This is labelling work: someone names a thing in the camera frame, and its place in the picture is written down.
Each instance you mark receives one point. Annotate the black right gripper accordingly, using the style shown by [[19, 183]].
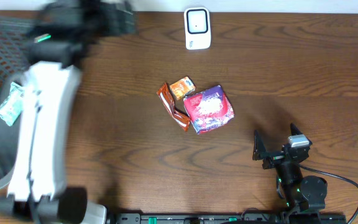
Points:
[[259, 148]]

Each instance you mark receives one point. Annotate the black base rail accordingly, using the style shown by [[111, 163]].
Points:
[[252, 216]]

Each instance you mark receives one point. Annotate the orange-red snack bar wrapper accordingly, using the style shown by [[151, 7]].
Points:
[[169, 104]]

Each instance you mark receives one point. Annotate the mint green wipes pack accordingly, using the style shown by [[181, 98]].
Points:
[[12, 106]]

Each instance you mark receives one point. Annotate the small orange tissue pack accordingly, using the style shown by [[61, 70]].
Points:
[[183, 87]]

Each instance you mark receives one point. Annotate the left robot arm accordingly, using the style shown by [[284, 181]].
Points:
[[57, 43]]

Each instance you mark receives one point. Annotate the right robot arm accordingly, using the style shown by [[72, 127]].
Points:
[[305, 195]]

